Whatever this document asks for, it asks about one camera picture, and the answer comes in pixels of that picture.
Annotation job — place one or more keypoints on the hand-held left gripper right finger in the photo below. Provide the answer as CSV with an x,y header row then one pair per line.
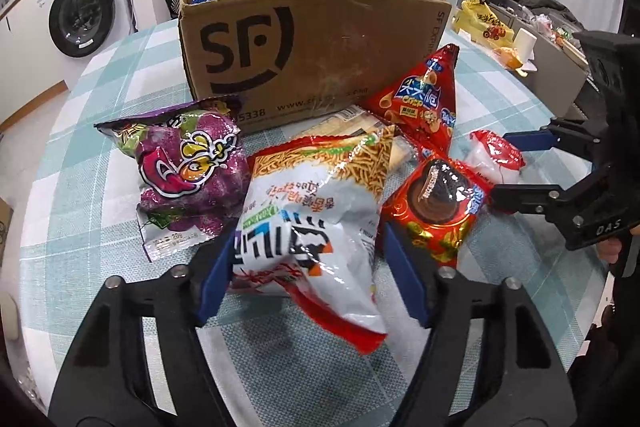
x,y
405,274

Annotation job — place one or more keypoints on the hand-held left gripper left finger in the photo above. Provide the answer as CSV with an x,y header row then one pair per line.
x,y
220,269

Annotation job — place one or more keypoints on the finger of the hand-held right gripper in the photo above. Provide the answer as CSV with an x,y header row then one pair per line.
x,y
535,138
530,199

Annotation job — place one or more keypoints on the red and white snack packet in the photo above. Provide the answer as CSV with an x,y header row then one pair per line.
x,y
495,154

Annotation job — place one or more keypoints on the red chocolate cookie packet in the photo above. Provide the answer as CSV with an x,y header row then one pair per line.
x,y
432,207

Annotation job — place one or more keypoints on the white noodle snack bag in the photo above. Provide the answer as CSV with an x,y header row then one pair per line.
x,y
310,227

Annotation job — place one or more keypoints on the purple snack bag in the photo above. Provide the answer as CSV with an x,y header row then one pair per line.
x,y
190,172

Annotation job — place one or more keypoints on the red cone crisp bag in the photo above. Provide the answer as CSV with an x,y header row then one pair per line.
x,y
420,102

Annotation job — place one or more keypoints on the beige cracker packet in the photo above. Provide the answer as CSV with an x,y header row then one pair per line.
x,y
350,122

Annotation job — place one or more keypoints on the brown cardboard box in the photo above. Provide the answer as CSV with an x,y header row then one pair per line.
x,y
320,52

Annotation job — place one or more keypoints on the person's right hand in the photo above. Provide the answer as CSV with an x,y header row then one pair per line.
x,y
610,249

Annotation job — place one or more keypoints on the low side table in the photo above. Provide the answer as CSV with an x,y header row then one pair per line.
x,y
555,67

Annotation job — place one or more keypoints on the small orange item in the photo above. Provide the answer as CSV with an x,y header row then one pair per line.
x,y
507,57

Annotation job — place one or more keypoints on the white paper roll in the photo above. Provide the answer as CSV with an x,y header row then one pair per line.
x,y
525,43

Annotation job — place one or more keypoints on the yellow plastic bag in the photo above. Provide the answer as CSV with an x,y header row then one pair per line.
x,y
482,22

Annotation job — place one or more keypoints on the small printed cardboard box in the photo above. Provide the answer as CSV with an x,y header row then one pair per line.
x,y
5,232

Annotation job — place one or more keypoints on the teal checked tablecloth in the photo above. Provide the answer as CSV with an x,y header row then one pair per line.
x,y
100,72

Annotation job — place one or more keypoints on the white base cabinets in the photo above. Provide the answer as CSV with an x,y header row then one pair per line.
x,y
25,57

